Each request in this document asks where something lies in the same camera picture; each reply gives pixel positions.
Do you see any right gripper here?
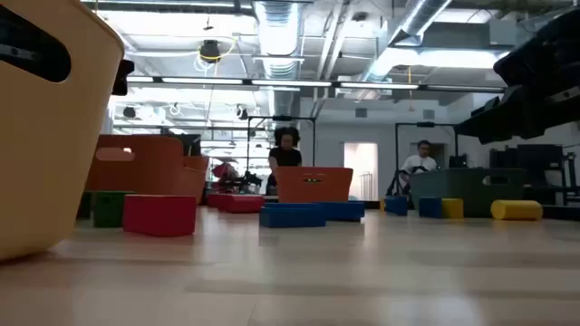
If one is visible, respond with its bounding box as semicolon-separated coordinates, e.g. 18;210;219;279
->
454;84;580;145

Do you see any yellow cube block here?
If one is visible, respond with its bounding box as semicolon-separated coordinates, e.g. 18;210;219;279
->
441;197;465;220

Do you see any yellow cylinder block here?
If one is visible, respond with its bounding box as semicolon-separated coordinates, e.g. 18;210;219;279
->
490;199;544;222

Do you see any blue studded cube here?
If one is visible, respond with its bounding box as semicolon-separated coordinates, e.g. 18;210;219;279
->
418;197;444;219

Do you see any yellow plastic bin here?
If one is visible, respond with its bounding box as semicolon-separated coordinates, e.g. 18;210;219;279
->
0;0;126;263

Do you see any blue block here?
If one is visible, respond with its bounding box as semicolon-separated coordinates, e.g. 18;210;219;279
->
383;195;409;217

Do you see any green block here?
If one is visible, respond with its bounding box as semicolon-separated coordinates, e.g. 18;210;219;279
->
76;190;137;229

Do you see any large red rectangular block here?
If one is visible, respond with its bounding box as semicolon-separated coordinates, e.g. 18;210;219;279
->
122;194;198;238

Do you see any long blue studded brick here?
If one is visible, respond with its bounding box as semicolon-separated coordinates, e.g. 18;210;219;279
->
314;200;366;223
259;202;327;229

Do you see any long red block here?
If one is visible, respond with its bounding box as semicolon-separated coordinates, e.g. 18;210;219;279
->
217;194;266;215

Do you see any orange plastic bin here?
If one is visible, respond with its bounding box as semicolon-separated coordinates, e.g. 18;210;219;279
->
84;134;210;206
275;166;354;205

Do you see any black equipment rack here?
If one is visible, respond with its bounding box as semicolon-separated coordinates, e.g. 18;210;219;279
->
488;143;580;206

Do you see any dark green plastic bin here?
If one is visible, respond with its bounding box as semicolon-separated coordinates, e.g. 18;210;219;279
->
409;168;529;218

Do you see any person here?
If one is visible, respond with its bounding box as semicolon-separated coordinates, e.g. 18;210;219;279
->
398;139;439;196
266;126;304;190

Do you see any white LED light tube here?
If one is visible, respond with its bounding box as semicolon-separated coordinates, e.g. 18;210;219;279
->
161;77;245;85
251;79;333;88
339;81;421;90

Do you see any white railing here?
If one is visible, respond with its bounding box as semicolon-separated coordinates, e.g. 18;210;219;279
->
359;170;378;201

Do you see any red background object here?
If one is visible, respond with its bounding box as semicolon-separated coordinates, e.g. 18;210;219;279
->
211;161;240;194

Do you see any black gantry frame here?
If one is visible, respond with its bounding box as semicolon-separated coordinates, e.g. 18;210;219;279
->
394;121;459;169
246;115;317;182

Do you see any yellow hanging cord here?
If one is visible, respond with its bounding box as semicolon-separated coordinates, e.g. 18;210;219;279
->
406;65;416;113

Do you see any black ceiling cable reel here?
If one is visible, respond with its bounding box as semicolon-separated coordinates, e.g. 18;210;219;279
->
198;39;223;64

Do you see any black table edge rail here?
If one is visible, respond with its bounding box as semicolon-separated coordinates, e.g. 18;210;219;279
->
262;194;580;222

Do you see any silver ribbed ceiling duct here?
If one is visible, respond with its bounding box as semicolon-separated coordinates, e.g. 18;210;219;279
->
252;0;304;120

